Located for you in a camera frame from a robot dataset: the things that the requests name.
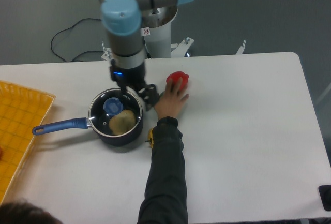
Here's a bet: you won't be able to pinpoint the beige cauliflower toy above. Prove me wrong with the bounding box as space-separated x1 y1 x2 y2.
109 110 136 136

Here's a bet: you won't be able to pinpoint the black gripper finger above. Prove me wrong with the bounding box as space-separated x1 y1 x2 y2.
137 84 160 111
116 77 127 103

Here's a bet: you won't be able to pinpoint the yellow bell pepper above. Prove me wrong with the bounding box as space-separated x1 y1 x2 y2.
146 128 154 148

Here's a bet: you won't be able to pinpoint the yellow woven basket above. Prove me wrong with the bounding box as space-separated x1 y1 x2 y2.
1 81 56 203

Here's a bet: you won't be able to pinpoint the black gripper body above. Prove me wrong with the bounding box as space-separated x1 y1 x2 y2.
109 59 146 92

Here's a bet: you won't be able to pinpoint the dark pot with blue handle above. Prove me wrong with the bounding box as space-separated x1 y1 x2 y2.
32 88 143 146

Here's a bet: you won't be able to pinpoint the glass pot lid blue knob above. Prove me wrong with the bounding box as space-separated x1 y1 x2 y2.
89 88 143 137

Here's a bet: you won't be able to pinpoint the red bell pepper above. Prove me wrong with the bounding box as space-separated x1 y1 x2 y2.
166 71 189 91

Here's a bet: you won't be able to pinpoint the dark sleeved forearm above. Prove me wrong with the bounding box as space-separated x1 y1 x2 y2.
138 116 188 223

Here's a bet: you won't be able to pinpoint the person's bare hand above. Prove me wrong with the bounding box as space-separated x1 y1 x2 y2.
154 79 189 120

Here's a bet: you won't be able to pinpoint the person's dark-haired head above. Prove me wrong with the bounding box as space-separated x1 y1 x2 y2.
1 202 62 223

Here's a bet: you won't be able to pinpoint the black cable on floor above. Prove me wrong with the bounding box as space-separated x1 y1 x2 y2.
50 18 109 63

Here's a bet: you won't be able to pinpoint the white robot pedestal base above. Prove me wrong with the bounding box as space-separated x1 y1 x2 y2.
100 5 247 61

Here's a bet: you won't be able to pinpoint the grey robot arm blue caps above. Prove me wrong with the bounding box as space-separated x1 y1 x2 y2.
99 0 194 109

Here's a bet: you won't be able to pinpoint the black device at table edge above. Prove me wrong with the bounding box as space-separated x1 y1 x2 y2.
318 185 331 211

